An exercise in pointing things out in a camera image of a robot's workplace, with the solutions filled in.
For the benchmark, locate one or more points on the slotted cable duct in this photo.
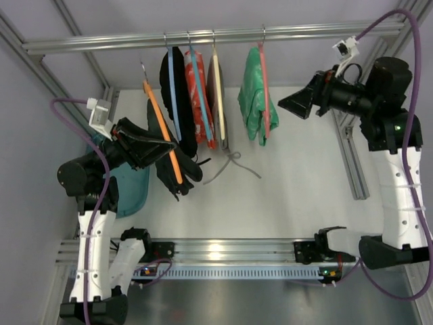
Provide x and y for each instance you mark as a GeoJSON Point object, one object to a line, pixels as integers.
{"type": "Point", "coordinates": [274, 272]}

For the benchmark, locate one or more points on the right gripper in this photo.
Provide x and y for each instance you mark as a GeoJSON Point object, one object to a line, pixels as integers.
{"type": "Point", "coordinates": [320, 93]}

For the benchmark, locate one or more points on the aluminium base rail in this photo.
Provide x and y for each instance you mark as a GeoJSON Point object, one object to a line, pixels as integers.
{"type": "Point", "coordinates": [198, 251]}

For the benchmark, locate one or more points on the light blue clothes hanger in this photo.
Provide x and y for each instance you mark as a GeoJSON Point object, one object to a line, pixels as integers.
{"type": "Point", "coordinates": [171, 78]}

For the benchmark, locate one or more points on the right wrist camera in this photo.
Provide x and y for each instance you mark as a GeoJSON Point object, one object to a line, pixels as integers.
{"type": "Point", "coordinates": [346, 51]}

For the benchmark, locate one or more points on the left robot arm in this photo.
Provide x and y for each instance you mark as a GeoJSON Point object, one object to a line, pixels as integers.
{"type": "Point", "coordinates": [99, 294]}

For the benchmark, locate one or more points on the pink clothes hanger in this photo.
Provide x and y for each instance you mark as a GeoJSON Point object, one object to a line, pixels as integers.
{"type": "Point", "coordinates": [261, 83]}

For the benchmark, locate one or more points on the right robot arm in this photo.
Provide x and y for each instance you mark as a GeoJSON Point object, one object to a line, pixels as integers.
{"type": "Point", "coordinates": [396, 152]}

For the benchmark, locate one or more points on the grey brown garment with drawstring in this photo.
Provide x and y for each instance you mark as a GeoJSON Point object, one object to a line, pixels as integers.
{"type": "Point", "coordinates": [232, 157]}

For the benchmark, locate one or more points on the orange clothes hanger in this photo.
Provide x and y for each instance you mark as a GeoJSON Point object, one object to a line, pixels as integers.
{"type": "Point", "coordinates": [149, 92]}

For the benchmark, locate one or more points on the red patterned garment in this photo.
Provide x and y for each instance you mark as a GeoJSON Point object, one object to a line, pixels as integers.
{"type": "Point", "coordinates": [199, 129]}

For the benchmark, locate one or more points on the left aluminium frame post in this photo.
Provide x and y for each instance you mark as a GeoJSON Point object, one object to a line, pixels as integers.
{"type": "Point", "coordinates": [59, 75]}

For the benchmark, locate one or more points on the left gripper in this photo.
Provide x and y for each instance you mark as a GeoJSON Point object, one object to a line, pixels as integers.
{"type": "Point", "coordinates": [123, 144]}

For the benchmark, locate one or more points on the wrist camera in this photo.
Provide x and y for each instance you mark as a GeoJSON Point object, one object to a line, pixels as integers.
{"type": "Point", "coordinates": [99, 119]}
{"type": "Point", "coordinates": [346, 51]}

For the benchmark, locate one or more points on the black garment on blue hanger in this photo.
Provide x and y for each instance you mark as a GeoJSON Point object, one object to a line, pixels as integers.
{"type": "Point", "coordinates": [188, 144]}

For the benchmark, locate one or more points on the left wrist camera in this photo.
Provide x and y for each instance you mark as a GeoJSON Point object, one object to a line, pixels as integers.
{"type": "Point", "coordinates": [99, 119]}

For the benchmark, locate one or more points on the aluminium hanging rail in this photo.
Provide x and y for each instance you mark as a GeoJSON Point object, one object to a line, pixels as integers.
{"type": "Point", "coordinates": [82, 44]}

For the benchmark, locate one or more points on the teal plastic bin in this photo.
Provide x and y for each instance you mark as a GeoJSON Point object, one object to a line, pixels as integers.
{"type": "Point", "coordinates": [130, 194]}

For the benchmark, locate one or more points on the green garment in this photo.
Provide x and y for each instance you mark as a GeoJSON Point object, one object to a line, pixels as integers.
{"type": "Point", "coordinates": [250, 107]}

